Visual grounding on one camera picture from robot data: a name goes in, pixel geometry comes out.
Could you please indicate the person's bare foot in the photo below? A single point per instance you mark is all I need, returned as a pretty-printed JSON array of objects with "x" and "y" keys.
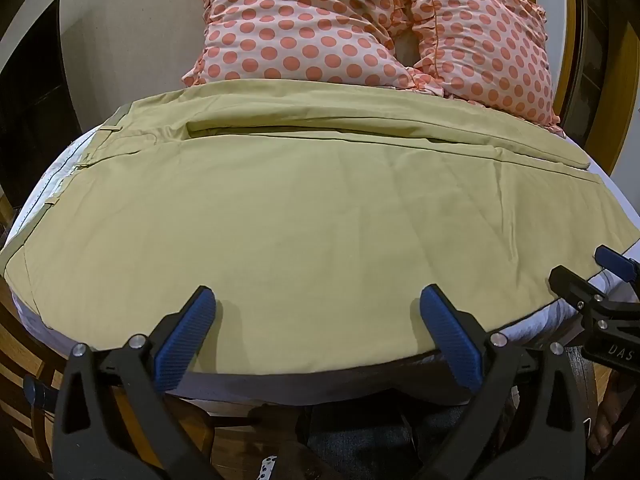
[{"x": 607, "y": 410}]

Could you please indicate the orange polka dot pillow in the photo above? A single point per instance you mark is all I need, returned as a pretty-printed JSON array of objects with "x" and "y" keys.
[
  {"x": 300, "y": 25},
  {"x": 492, "y": 50}
]

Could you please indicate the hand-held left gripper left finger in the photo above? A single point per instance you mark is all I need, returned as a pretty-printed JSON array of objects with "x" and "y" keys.
[{"x": 186, "y": 342}]

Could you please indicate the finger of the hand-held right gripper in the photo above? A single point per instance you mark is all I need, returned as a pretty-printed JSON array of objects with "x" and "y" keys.
[
  {"x": 567, "y": 281},
  {"x": 612, "y": 261}
]

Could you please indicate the dark wooden cabinet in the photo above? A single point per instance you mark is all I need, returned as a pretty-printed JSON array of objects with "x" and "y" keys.
[{"x": 607, "y": 60}]

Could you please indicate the person's jeans leg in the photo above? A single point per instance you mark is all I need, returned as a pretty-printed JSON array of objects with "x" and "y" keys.
[{"x": 360, "y": 440}]

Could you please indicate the bed with white sheet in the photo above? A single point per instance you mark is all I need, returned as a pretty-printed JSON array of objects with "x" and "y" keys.
[{"x": 545, "y": 321}]

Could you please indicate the khaki pants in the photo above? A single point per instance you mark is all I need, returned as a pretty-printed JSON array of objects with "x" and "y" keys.
[{"x": 300, "y": 220}]

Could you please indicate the dark wooden door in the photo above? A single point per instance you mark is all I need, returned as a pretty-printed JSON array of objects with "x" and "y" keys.
[{"x": 32, "y": 90}]

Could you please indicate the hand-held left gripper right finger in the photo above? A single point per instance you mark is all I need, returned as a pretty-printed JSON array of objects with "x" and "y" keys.
[{"x": 449, "y": 340}]

